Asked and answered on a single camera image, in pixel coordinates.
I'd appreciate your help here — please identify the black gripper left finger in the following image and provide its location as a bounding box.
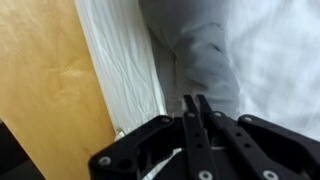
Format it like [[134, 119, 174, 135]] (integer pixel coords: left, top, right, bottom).
[[88, 94, 219, 180]]

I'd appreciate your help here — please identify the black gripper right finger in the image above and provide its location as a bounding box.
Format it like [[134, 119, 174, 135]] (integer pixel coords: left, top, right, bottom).
[[196, 94, 320, 180]]

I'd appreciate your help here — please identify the grey cloth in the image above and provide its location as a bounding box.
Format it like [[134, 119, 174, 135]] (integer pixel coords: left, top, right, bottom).
[[138, 0, 242, 120]]

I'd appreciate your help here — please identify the white bed mattress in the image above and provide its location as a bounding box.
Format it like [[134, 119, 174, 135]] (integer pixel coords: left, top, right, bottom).
[[73, 0, 320, 180]]

